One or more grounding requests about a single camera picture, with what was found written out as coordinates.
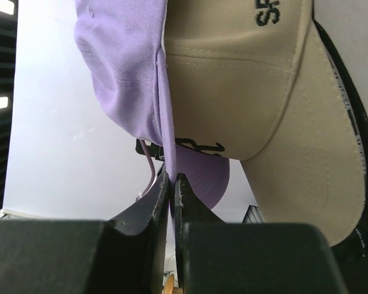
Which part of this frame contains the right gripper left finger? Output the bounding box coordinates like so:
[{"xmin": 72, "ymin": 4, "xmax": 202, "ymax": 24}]
[{"xmin": 0, "ymin": 173, "xmax": 169, "ymax": 293}]

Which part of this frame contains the purple LA cap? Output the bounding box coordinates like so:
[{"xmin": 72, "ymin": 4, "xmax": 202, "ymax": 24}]
[{"xmin": 74, "ymin": 1, "xmax": 230, "ymax": 208}]

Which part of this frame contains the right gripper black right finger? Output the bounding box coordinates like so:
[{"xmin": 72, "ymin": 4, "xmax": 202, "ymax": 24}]
[{"xmin": 173, "ymin": 174, "xmax": 348, "ymax": 293}]

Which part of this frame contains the beige R cap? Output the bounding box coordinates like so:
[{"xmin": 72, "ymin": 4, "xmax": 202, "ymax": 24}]
[{"xmin": 163, "ymin": 1, "xmax": 366, "ymax": 246}]

